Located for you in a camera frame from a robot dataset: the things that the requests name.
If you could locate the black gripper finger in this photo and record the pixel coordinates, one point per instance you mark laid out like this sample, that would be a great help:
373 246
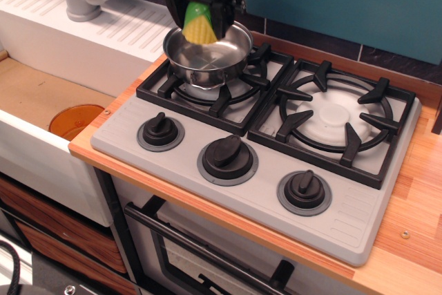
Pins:
177 9
222 17

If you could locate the yellow green toy corncob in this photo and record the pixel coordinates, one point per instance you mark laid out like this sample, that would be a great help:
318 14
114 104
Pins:
198 28

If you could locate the small steel pot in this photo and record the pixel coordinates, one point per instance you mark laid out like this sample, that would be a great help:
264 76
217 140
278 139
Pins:
209 66

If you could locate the black left stove knob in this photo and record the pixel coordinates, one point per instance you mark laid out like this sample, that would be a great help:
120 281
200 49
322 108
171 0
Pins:
160 133

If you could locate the black stove knob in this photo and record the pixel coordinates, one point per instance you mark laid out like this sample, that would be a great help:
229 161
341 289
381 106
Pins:
228 161
304 193
160 133

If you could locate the black middle stove knob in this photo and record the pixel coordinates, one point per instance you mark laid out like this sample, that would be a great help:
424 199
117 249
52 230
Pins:
228 161

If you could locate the black right stove knob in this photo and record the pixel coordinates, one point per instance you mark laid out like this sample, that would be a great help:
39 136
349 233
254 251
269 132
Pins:
304 193

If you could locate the grey toy stove top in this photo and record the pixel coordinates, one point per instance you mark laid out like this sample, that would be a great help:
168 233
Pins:
346 230

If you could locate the black left burner grate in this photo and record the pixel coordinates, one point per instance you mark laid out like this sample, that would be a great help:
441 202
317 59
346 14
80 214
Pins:
232 107

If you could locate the black burner grate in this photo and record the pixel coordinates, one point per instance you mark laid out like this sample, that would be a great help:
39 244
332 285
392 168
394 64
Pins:
355 127
232 107

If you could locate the white toy sink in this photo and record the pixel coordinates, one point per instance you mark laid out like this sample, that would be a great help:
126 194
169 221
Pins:
50 63

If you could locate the orange plastic plate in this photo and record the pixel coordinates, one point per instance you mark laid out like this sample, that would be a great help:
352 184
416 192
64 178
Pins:
73 120

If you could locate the black right burner grate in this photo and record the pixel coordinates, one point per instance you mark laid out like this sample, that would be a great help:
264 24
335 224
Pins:
355 127

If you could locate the toy oven door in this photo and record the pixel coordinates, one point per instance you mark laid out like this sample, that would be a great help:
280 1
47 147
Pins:
193 255

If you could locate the wooden drawer fronts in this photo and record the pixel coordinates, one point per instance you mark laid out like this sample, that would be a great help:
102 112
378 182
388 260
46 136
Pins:
83 247

